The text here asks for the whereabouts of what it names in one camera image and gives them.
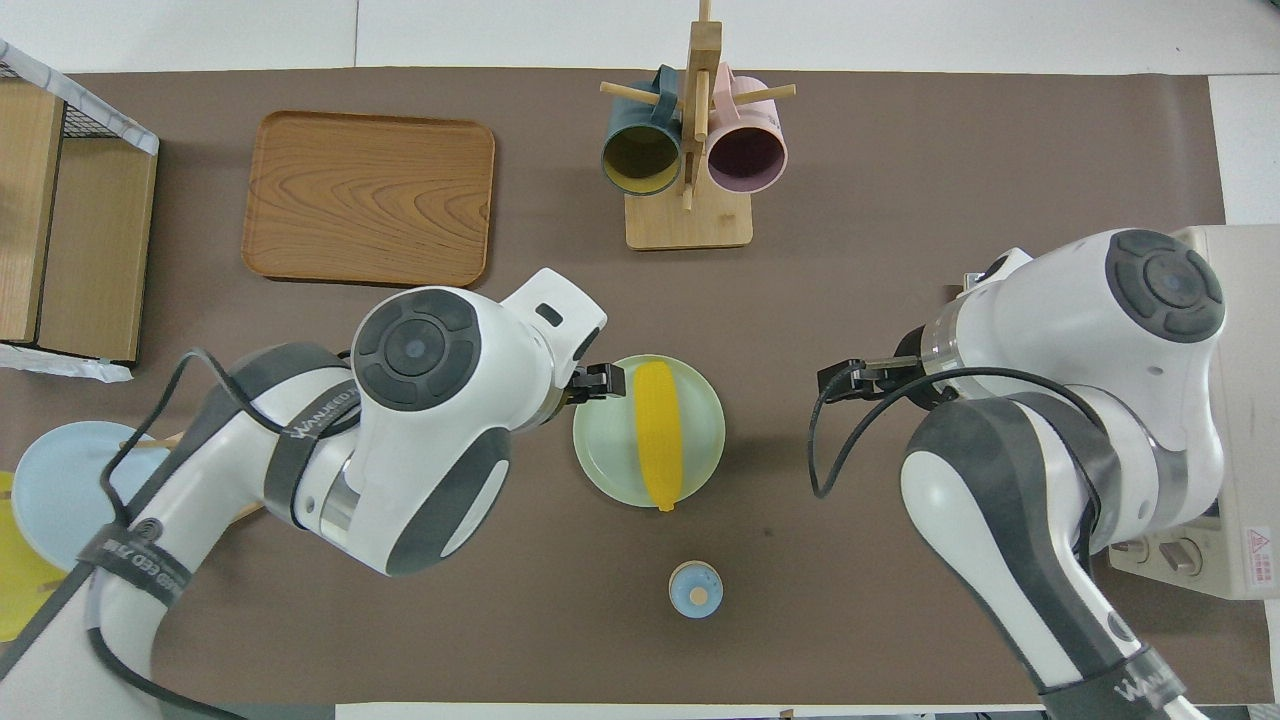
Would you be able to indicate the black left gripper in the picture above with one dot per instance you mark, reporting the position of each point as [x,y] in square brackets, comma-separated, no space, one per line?
[580,388]

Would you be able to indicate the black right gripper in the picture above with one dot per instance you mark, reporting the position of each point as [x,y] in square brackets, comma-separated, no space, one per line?
[905,392]

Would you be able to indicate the yellow corn cob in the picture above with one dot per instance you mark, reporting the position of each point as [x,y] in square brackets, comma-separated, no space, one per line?
[660,440]

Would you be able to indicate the pale green plate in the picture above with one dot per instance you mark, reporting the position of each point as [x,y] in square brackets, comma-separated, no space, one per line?
[705,430]

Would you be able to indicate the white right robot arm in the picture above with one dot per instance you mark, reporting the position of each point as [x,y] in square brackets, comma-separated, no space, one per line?
[1050,330]

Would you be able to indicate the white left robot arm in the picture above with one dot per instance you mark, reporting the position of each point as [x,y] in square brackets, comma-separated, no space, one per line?
[420,420]

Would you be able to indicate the white toaster oven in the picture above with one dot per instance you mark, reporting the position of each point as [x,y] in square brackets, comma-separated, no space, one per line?
[1250,450]

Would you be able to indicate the wooden mug rack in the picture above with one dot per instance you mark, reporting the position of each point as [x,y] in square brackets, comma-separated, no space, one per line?
[690,225]

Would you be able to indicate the brown table mat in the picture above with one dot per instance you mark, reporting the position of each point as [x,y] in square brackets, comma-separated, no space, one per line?
[800,600]

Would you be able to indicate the dark blue mug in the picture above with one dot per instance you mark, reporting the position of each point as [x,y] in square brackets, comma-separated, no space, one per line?
[640,160]

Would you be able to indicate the small blue bell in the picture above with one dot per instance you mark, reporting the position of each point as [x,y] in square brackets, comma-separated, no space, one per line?
[695,590]

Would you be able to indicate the pink mug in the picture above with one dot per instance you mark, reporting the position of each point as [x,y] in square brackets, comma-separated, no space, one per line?
[745,155]

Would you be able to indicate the brown wooden tray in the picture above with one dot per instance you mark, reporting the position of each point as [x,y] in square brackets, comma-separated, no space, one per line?
[370,200]

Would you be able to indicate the light blue plate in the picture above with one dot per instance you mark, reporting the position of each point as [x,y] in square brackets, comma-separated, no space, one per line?
[60,490]

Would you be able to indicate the wooden shelf box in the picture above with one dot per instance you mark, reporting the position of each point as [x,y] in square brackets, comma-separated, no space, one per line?
[100,112]

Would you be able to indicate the yellow plate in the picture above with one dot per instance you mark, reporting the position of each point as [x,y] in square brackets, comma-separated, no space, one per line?
[20,590]

